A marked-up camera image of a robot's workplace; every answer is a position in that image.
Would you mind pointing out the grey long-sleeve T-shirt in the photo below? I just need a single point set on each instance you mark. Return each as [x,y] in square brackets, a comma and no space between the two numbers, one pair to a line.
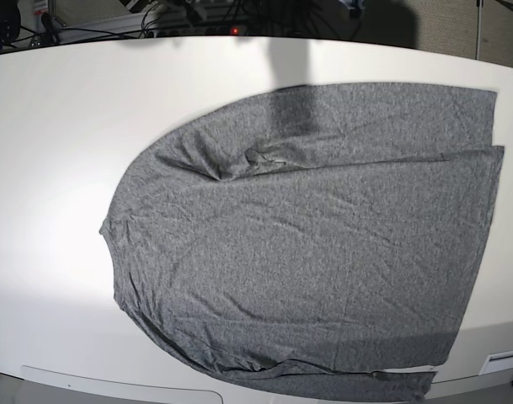
[318,241]

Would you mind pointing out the thin metal stand pole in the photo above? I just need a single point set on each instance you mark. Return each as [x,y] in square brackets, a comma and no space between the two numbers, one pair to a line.
[479,8]

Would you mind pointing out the black power strip red light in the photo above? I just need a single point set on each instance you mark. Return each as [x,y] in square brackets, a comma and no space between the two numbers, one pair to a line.
[218,30]

